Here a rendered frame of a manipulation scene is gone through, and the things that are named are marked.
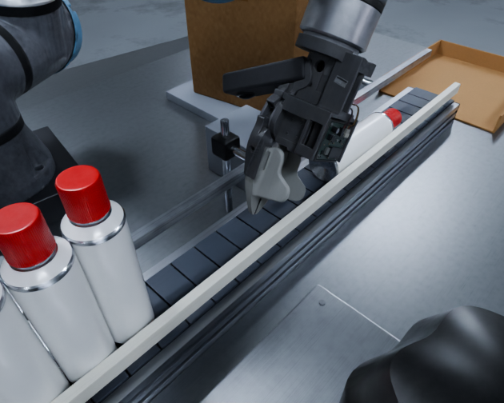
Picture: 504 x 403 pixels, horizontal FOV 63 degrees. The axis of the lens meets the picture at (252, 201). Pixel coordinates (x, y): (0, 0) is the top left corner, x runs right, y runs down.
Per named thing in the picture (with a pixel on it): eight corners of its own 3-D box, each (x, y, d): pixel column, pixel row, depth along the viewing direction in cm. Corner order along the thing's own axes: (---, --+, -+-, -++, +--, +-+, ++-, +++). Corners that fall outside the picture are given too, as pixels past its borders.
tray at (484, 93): (494, 133, 82) (502, 116, 79) (378, 91, 95) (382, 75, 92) (539, 83, 98) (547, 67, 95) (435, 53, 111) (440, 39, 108)
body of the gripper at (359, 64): (306, 166, 42) (357, 49, 38) (246, 135, 46) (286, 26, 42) (338, 168, 48) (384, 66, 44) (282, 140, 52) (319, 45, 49)
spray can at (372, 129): (338, 160, 58) (410, 108, 69) (310, 145, 61) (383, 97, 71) (334, 188, 61) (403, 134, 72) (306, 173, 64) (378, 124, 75)
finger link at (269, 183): (266, 234, 46) (297, 160, 43) (230, 209, 49) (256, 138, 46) (281, 231, 49) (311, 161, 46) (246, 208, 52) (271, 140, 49)
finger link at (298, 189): (281, 231, 49) (311, 161, 46) (246, 208, 52) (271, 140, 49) (294, 229, 51) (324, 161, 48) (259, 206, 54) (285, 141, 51)
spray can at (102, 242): (120, 357, 42) (55, 210, 28) (98, 322, 44) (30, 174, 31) (164, 326, 44) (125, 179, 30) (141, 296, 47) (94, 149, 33)
